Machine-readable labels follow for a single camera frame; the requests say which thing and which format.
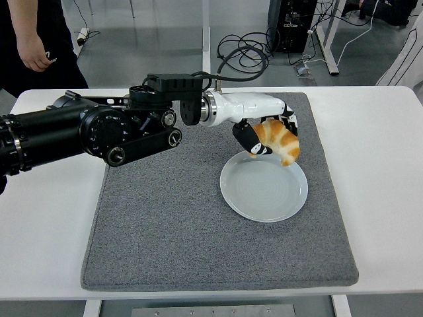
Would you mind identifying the golden croissant bread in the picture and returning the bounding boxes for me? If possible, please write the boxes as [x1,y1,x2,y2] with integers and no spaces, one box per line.
[249,118,301,168]

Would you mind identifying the person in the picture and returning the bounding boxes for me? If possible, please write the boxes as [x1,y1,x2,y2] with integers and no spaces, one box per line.
[0,0,89,98]

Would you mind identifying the pale blue round plate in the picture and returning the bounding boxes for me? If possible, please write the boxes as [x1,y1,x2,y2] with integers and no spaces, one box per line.
[219,152,309,223]

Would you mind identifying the small grey floor adapter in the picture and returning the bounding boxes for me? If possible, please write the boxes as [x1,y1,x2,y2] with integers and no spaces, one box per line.
[293,64,315,80]

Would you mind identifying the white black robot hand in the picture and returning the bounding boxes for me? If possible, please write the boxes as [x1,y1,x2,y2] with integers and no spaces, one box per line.
[211,90,300,158]

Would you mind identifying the grey fabric mat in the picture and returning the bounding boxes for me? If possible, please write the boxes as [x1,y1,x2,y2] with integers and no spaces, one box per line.
[80,91,360,292]

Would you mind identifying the white garment with black stripes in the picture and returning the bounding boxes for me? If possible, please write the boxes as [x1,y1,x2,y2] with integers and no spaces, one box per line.
[375,16,423,87]

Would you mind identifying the person's legs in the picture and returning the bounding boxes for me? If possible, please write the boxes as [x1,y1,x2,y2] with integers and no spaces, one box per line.
[342,0,420,27]

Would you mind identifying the grey metal plate with screws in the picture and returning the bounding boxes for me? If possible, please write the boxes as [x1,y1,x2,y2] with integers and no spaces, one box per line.
[131,304,297,317]

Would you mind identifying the person's hand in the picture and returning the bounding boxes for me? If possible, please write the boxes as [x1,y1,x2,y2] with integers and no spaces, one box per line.
[16,34,58,73]

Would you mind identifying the white cable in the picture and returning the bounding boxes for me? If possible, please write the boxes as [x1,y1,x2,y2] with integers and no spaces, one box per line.
[302,0,377,67]

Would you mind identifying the white table support leg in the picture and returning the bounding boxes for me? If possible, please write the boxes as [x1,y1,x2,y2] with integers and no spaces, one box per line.
[82,299,102,317]
[332,295,352,317]

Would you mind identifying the white power strip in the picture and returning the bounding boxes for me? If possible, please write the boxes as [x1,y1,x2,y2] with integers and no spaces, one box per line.
[76,26,90,47]

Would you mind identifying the black computer tower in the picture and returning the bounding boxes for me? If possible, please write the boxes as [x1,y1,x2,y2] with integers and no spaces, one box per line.
[266,0,318,54]

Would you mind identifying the white table leg with foot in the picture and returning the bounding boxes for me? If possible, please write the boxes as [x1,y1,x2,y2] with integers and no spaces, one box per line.
[315,0,341,76]

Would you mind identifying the thin black power cable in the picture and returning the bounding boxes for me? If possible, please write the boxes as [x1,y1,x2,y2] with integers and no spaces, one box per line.
[71,0,100,44]

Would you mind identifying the white straight table leg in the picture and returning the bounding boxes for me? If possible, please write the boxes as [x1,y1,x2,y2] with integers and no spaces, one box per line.
[201,0,212,76]

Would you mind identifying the coiled black floor cable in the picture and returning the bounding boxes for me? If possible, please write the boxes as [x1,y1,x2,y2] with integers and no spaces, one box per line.
[217,31,275,74]

